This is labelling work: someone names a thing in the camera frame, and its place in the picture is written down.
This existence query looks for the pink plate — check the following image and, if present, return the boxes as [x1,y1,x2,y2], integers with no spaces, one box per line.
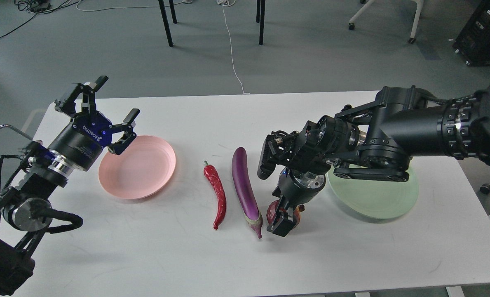
[98,135,176,200]

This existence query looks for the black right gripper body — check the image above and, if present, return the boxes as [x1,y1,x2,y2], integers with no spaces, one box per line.
[272,169,326,209]

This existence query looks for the white chair base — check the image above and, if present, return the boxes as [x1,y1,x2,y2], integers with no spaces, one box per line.
[348,0,424,45]

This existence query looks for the white floor cable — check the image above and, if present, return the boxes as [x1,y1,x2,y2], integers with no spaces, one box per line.
[216,0,251,95]

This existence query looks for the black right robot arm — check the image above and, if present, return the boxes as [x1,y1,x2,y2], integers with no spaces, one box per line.
[257,86,490,237]

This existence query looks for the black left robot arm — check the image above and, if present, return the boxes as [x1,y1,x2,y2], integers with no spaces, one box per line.
[0,75,140,296]

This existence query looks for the red pomegranate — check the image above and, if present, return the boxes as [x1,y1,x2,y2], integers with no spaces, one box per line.
[266,200,305,229]

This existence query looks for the black table leg left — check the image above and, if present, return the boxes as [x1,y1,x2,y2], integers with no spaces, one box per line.
[158,0,177,47]

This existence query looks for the red chili pepper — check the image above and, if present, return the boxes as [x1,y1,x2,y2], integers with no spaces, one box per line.
[203,160,227,231]

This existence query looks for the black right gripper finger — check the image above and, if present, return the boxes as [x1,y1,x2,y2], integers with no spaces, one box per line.
[266,198,298,237]

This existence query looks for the black table leg right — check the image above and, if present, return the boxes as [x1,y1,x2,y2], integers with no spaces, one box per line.
[256,0,266,46]

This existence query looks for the purple eggplant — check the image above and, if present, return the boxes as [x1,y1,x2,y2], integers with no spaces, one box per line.
[231,147,263,239]

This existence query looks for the black table leg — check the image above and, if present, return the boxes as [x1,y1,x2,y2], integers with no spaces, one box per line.
[158,0,177,47]
[256,0,266,46]

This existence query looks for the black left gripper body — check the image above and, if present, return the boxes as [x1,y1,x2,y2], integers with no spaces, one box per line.
[48,113,112,171]

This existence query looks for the green plate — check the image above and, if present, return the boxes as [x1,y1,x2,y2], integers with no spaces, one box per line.
[326,168,419,219]

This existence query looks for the black floor cables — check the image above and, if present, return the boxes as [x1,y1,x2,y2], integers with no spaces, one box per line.
[0,0,194,48]

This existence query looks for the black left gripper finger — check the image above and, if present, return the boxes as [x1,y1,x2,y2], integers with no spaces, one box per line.
[107,108,141,155]
[54,75,109,123]

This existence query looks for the black equipment case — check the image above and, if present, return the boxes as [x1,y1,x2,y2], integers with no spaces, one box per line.
[452,0,490,66]

